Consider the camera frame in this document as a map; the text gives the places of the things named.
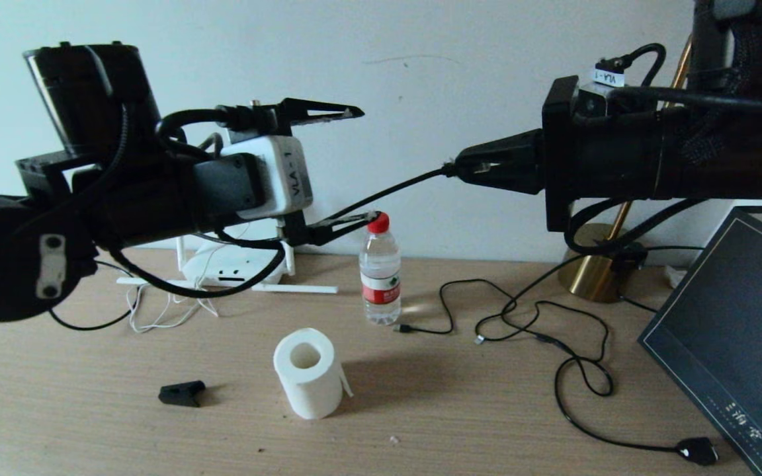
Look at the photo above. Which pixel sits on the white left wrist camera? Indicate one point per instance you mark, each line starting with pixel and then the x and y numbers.
pixel 282 178

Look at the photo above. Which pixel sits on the small black plastic clip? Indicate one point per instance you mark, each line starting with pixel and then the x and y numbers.
pixel 182 394

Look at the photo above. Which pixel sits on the white toilet paper roll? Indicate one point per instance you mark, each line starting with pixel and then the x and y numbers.
pixel 308 390

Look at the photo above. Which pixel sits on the white router with antennas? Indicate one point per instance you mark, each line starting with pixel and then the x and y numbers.
pixel 235 268

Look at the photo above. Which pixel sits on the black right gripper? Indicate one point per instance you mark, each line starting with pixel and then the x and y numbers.
pixel 606 158

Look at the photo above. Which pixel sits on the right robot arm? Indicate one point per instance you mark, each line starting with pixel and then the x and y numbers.
pixel 731 158

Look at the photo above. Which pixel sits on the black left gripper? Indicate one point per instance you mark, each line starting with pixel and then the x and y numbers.
pixel 229 188

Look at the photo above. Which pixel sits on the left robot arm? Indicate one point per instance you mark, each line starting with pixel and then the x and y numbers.
pixel 10 251

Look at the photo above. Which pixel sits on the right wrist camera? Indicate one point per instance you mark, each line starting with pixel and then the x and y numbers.
pixel 602 99

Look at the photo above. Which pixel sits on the brass desk lamp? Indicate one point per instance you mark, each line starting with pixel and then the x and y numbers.
pixel 592 277

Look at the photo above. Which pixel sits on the clear water bottle red cap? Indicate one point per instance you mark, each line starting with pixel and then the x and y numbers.
pixel 381 277

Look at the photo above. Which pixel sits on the small white crumpled item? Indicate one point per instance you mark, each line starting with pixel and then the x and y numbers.
pixel 673 276

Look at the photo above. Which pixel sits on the dark blue gift bag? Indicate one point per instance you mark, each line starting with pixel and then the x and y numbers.
pixel 705 344

